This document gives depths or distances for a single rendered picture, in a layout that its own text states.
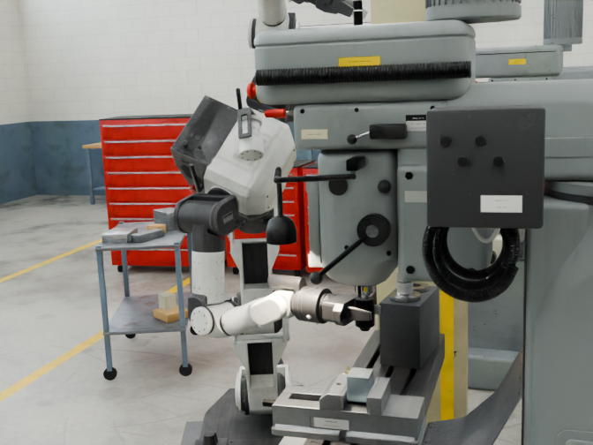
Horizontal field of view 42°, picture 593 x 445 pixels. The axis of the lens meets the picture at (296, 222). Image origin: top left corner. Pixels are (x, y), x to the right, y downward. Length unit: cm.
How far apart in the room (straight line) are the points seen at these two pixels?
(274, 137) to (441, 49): 72
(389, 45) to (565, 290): 60
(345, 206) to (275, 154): 51
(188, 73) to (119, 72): 116
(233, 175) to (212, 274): 28
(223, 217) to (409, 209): 62
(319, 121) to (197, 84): 1014
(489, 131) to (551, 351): 50
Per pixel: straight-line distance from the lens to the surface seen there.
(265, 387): 271
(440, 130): 138
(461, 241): 166
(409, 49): 163
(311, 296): 189
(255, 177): 213
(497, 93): 164
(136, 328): 484
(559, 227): 160
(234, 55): 1156
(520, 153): 137
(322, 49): 166
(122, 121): 724
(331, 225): 173
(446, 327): 367
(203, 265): 211
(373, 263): 173
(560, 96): 163
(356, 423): 184
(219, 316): 211
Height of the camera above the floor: 180
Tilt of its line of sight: 11 degrees down
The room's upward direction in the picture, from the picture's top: 2 degrees counter-clockwise
